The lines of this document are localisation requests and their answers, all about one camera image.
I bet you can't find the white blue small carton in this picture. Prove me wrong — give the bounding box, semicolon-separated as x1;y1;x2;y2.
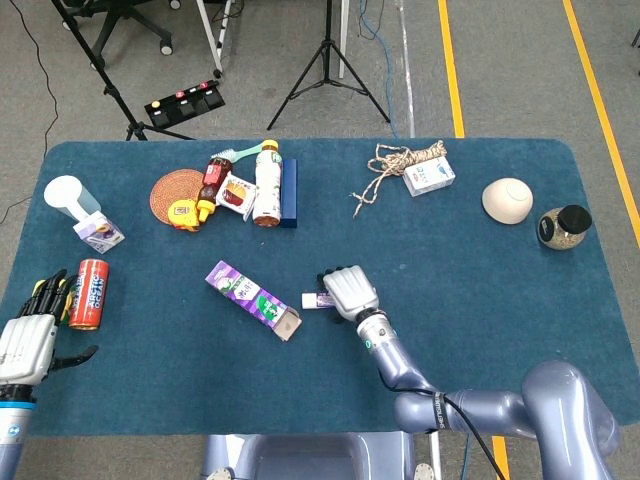
402;155;456;198

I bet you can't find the black office chair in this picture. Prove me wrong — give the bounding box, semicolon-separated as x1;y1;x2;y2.
59;0;182;71

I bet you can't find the purple toothpaste carton box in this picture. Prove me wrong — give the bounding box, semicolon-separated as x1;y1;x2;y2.
204;260;303;343

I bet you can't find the beige twine rope bundle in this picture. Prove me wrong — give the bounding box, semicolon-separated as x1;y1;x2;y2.
349;139;447;219

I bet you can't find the teal handled brush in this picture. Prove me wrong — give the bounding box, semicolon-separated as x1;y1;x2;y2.
210;141;266;164

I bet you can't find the white table leg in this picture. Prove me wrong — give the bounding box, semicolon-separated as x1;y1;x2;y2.
428;432;443;480

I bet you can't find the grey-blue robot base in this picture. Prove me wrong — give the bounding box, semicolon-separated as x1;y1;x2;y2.
199;432;437;480

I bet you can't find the brown sauce bottle yellow cap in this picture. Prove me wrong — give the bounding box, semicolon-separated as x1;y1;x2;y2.
196;156;234;223

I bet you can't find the blue carpet table mat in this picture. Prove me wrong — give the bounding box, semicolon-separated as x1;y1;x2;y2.
0;138;640;437

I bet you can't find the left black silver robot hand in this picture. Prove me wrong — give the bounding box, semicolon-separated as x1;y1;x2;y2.
0;268;100;386

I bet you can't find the red white snack packet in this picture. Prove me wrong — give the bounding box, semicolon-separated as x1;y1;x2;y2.
215;172;258;222

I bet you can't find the black foot pedal board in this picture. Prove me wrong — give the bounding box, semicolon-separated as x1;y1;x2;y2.
144;79;226;129

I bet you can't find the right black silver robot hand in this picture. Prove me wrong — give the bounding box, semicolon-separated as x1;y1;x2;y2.
317;264;381;325

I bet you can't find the beige bowl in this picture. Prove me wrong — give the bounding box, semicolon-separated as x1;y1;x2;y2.
481;177;534;226

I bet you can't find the glass jar black lid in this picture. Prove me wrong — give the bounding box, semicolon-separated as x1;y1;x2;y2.
537;204;594;250

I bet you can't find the thin black floor cable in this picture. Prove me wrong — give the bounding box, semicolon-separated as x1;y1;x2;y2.
0;0;60;224

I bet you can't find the small purple drink carton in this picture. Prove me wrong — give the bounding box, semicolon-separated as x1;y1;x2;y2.
72;210;126;254

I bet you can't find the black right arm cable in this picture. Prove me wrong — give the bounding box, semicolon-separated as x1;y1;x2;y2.
377;369;506;480

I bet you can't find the round woven brown coaster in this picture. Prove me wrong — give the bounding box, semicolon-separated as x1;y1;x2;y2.
149;168;206;226

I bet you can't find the blue floor cable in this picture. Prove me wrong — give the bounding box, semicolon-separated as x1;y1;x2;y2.
357;0;401;140
461;433;475;480

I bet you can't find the white label tea bottle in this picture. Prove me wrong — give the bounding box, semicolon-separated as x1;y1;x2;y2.
251;139;284;228

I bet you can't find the red Arctic Ocean can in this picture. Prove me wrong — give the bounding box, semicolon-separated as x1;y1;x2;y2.
68;258;110;332

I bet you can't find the white metal frame leg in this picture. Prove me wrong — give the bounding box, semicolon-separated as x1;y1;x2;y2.
194;0;234;79

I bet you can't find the yellow tape measure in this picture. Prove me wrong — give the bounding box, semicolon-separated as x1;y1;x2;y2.
166;197;201;232

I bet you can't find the white upright post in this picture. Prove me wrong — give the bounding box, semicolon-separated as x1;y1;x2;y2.
338;0;350;80

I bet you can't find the white plastic cup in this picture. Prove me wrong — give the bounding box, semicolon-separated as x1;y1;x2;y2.
43;174;102;223

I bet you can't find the purple white toothpaste tube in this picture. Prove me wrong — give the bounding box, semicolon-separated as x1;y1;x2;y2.
301;291;337;309

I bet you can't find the black slanted light stand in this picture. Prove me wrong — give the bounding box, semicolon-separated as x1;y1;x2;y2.
49;0;196;142

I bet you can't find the black camera tripod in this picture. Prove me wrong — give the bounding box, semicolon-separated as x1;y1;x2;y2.
266;0;392;132

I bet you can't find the dark blue long box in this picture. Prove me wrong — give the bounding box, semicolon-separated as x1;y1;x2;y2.
279;158;299;229

